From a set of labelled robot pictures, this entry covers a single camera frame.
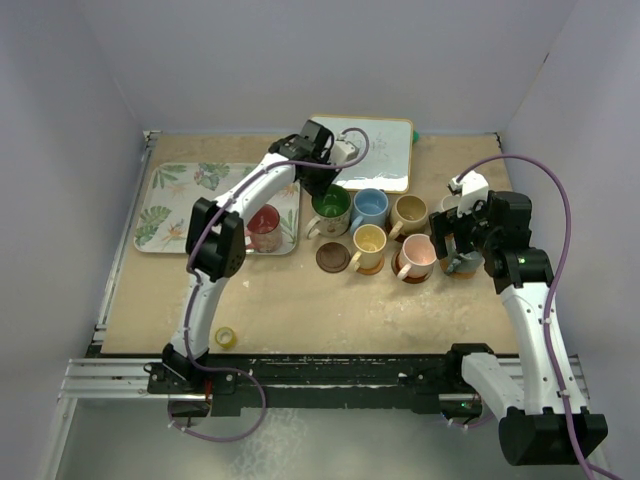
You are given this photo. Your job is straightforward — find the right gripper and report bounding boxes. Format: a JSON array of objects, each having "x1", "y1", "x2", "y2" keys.
[{"x1": 431, "y1": 192, "x2": 500, "y2": 258}]

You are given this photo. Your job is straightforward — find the white mug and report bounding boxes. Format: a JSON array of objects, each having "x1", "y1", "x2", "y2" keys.
[{"x1": 436, "y1": 195, "x2": 460, "y2": 213}]

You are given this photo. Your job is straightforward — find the green interior mug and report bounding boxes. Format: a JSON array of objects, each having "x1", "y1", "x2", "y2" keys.
[{"x1": 304, "y1": 185, "x2": 352, "y2": 239}]

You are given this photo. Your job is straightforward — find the tan stoneware mug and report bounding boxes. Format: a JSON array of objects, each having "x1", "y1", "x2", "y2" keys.
[{"x1": 388, "y1": 195, "x2": 428, "y2": 240}]

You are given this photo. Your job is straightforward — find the pink mug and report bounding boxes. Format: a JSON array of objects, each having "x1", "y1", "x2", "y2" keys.
[{"x1": 396, "y1": 234, "x2": 437, "y2": 281}]

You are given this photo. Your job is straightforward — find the grey stoneware cup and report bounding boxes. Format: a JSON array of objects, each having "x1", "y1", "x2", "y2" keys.
[{"x1": 444, "y1": 251, "x2": 484, "y2": 278}]

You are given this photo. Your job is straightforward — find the ringed brown wood coaster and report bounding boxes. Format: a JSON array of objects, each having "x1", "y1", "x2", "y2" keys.
[{"x1": 391, "y1": 250, "x2": 433, "y2": 284}]

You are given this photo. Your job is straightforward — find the light blue mug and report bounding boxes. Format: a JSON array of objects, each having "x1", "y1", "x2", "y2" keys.
[{"x1": 350, "y1": 188, "x2": 389, "y2": 234}]

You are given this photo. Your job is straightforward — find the red floral mug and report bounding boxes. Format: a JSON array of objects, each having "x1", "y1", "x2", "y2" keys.
[{"x1": 246, "y1": 204, "x2": 282, "y2": 253}]

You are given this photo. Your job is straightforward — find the pale yellow mug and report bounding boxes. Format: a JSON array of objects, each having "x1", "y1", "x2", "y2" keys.
[{"x1": 349, "y1": 224, "x2": 387, "y2": 272}]

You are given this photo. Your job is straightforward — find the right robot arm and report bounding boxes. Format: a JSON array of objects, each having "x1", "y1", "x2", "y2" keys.
[{"x1": 429, "y1": 190, "x2": 608, "y2": 467}]

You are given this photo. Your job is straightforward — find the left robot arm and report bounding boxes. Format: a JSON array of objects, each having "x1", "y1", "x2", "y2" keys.
[{"x1": 162, "y1": 120, "x2": 341, "y2": 392}]

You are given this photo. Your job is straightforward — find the yellow-framed whiteboard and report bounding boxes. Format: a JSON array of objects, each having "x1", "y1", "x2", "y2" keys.
[{"x1": 311, "y1": 114, "x2": 414, "y2": 194}]

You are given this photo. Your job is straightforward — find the yellow tape roll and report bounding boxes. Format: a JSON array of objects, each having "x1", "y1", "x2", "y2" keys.
[{"x1": 215, "y1": 327, "x2": 237, "y2": 349}]

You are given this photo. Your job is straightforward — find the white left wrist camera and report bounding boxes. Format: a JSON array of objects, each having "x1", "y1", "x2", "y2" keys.
[{"x1": 330, "y1": 133, "x2": 359, "y2": 167}]

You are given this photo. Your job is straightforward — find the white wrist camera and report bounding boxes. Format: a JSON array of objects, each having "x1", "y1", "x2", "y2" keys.
[
  {"x1": 330, "y1": 133, "x2": 359, "y2": 167},
  {"x1": 448, "y1": 170, "x2": 489, "y2": 218}
]

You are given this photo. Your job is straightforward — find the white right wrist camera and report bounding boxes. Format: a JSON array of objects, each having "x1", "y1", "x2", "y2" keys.
[{"x1": 448, "y1": 170, "x2": 489, "y2": 218}]

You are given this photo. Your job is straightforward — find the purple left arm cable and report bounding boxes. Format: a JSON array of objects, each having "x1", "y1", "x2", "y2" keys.
[{"x1": 167, "y1": 127, "x2": 371, "y2": 444}]

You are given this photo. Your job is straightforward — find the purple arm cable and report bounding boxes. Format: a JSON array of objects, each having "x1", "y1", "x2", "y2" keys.
[
  {"x1": 167, "y1": 127, "x2": 371, "y2": 444},
  {"x1": 447, "y1": 152, "x2": 626, "y2": 480}
]

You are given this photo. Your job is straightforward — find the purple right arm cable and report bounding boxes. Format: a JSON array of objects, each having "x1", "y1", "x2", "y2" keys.
[{"x1": 447, "y1": 152, "x2": 626, "y2": 480}]

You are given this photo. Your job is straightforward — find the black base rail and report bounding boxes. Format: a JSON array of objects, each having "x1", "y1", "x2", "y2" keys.
[{"x1": 144, "y1": 354, "x2": 487, "y2": 420}]

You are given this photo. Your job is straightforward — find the aluminium frame rail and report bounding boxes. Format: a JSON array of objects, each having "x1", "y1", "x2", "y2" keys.
[{"x1": 57, "y1": 357, "x2": 591, "y2": 401}]

